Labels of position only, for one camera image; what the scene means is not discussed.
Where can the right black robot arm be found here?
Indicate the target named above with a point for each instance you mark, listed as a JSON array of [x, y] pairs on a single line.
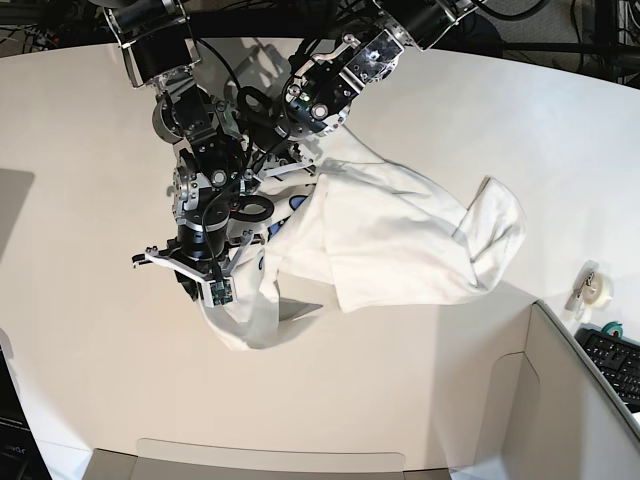
[[213, 181]]

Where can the white t-shirt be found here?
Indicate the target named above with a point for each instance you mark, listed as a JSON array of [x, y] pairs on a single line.
[[378, 232]]

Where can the beige cardboard side panel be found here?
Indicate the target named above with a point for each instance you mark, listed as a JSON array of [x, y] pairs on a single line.
[[550, 414]]

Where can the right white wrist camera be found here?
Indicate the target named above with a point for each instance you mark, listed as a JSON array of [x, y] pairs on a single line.
[[217, 293]]

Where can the white tape dispenser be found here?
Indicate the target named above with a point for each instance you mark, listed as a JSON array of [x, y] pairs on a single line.
[[592, 291]]

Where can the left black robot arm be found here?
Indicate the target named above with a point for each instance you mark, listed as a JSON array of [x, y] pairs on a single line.
[[316, 97]]

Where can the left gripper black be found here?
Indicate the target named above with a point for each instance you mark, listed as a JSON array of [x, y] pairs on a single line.
[[280, 160]]

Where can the green tape roll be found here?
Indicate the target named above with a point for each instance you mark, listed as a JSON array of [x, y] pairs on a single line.
[[613, 329]]

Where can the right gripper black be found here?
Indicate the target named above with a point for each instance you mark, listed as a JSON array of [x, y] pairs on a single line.
[[193, 263]]

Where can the black computer keyboard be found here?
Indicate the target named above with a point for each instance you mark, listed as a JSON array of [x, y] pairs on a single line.
[[617, 360]]

